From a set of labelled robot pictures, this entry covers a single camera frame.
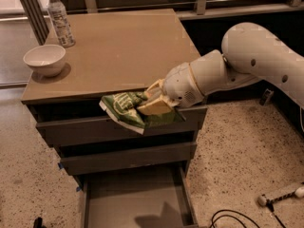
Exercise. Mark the blue tape pieces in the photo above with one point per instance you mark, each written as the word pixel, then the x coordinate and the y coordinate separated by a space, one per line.
pixel 76 179

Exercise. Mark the grey middle drawer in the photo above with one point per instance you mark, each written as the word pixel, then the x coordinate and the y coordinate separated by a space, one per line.
pixel 132 158

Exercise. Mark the white ceramic bowl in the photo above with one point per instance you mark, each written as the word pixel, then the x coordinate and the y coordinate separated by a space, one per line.
pixel 46 60

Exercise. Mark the grey open bottom drawer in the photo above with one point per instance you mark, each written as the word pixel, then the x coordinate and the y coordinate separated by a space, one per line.
pixel 154 196

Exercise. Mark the green jalapeno chip bag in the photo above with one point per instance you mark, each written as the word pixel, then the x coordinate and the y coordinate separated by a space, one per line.
pixel 122 109

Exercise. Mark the grey top drawer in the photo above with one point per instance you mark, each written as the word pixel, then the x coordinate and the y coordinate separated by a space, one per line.
pixel 102 129

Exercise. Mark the small black floor device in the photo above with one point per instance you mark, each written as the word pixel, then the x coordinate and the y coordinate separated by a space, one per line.
pixel 266 96

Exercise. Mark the black object bottom left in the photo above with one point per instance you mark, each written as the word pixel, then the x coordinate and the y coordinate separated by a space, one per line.
pixel 38 223

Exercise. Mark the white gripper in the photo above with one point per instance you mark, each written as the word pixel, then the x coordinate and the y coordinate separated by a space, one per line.
pixel 180 85

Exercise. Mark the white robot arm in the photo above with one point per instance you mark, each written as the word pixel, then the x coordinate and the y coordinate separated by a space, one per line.
pixel 249 53

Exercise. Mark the clear plastic water bottle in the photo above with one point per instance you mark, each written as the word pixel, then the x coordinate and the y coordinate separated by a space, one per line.
pixel 58 16

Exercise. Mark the grey drawer cabinet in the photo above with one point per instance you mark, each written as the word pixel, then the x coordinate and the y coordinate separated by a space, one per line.
pixel 114 52

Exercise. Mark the white power strip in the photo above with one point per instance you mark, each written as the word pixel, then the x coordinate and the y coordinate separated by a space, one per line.
pixel 295 189

